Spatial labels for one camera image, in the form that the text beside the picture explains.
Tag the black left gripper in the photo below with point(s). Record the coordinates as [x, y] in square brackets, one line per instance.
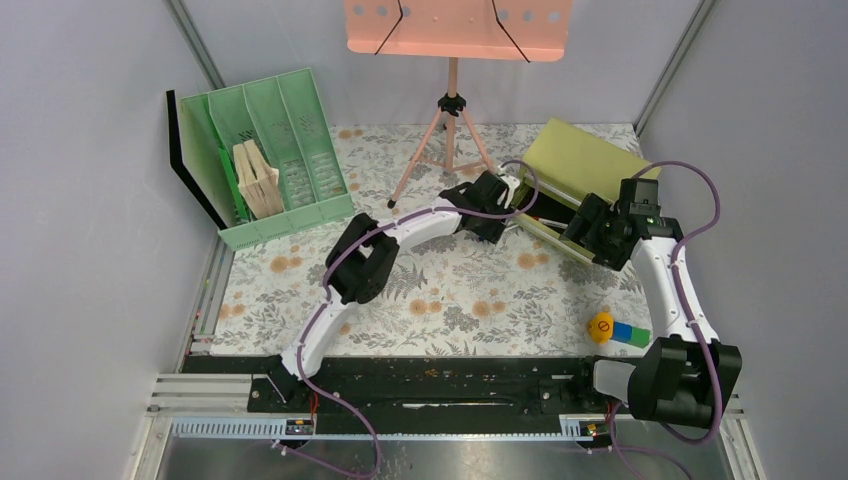
[493, 233]

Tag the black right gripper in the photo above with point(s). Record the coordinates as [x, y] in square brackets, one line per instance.
[596, 210]

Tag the red whiteboard marker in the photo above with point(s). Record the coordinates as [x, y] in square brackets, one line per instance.
[552, 223]

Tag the yellow-green drawer cabinet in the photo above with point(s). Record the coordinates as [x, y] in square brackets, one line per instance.
[566, 162]

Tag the purple 52-storey treehouse book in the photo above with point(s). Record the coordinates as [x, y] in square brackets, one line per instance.
[248, 184]

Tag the green plastic folder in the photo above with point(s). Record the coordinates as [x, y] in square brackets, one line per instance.
[241, 211]

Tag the white sketch pad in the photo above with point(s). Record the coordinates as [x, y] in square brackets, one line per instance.
[194, 157]

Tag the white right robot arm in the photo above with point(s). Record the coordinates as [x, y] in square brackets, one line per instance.
[687, 374]

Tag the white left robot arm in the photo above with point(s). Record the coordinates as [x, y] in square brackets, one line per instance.
[359, 265]

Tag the yellow blue green toy block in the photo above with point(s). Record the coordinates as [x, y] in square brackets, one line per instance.
[603, 328]

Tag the floral table mat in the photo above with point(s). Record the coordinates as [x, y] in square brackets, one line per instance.
[452, 296]

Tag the pink music stand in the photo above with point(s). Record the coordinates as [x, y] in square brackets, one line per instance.
[534, 31]

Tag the green plastic file organizer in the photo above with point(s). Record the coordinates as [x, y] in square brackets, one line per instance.
[284, 115]

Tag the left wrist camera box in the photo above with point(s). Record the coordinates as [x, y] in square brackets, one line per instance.
[513, 184]

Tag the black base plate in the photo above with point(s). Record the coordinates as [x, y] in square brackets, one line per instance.
[441, 396]

